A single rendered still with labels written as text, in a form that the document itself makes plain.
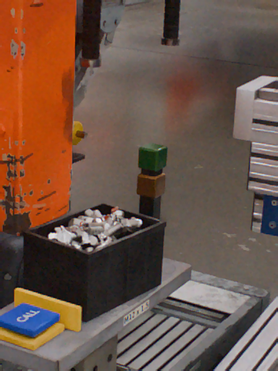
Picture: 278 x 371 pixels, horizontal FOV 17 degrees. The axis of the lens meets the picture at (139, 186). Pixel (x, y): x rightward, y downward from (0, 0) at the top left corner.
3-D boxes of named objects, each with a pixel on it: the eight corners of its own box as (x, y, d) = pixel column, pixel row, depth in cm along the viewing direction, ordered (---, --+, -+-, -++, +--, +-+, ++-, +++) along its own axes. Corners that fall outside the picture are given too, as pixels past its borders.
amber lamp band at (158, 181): (146, 189, 169) (147, 168, 168) (165, 193, 167) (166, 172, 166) (135, 195, 166) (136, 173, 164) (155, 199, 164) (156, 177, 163)
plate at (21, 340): (22, 317, 145) (22, 311, 144) (64, 330, 141) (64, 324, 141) (-10, 336, 138) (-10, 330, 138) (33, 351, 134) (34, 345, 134)
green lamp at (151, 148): (148, 163, 168) (148, 141, 166) (167, 167, 166) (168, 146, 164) (136, 168, 164) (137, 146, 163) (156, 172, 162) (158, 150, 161)
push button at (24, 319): (22, 314, 144) (22, 301, 143) (60, 326, 141) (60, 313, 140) (-6, 331, 138) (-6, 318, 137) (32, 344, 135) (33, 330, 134)
